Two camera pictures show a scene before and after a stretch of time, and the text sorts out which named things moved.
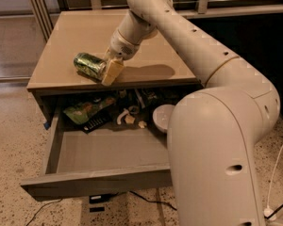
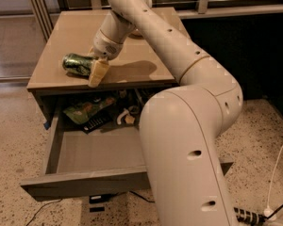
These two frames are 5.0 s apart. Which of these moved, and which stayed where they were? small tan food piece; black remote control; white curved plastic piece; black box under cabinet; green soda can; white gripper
Moved: green soda can; white gripper
Stayed: white curved plastic piece; black remote control; small tan food piece; black box under cabinet
